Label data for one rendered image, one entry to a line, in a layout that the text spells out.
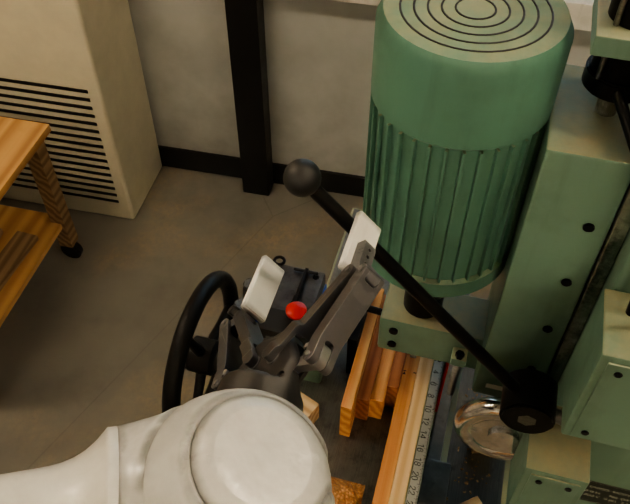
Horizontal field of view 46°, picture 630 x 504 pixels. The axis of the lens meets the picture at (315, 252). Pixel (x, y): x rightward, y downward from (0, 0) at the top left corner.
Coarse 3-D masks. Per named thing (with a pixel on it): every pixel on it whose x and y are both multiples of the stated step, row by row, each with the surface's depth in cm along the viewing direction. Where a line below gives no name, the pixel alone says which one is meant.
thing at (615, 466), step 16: (624, 240) 71; (624, 256) 70; (624, 272) 70; (608, 288) 74; (624, 288) 71; (560, 384) 89; (560, 400) 88; (592, 448) 93; (608, 448) 92; (592, 464) 95; (608, 464) 94; (624, 464) 93; (592, 480) 98; (608, 480) 97; (624, 480) 96
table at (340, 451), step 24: (336, 264) 125; (384, 288) 122; (336, 360) 113; (312, 384) 110; (336, 384) 110; (336, 408) 108; (384, 408) 108; (336, 432) 105; (360, 432) 105; (384, 432) 105; (336, 456) 103; (360, 456) 103; (360, 480) 100
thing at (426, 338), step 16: (400, 288) 101; (384, 304) 99; (400, 304) 99; (448, 304) 99; (464, 304) 99; (480, 304) 99; (384, 320) 98; (400, 320) 97; (416, 320) 97; (432, 320) 97; (464, 320) 97; (480, 320) 97; (384, 336) 100; (400, 336) 99; (416, 336) 98; (432, 336) 97; (448, 336) 96; (480, 336) 95; (416, 352) 101; (432, 352) 100; (448, 352) 99
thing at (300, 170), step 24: (288, 168) 66; (312, 168) 66; (312, 192) 67; (336, 216) 69; (384, 264) 72; (408, 288) 74; (432, 312) 75; (456, 336) 77; (480, 360) 79; (504, 384) 81; (528, 384) 82; (552, 384) 82; (504, 408) 82; (528, 408) 80; (552, 408) 81; (528, 432) 84
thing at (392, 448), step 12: (408, 360) 108; (408, 396) 104; (396, 408) 103; (408, 408) 103; (396, 420) 102; (396, 432) 101; (396, 444) 100; (384, 456) 98; (396, 456) 98; (384, 468) 97; (384, 480) 96; (384, 492) 95
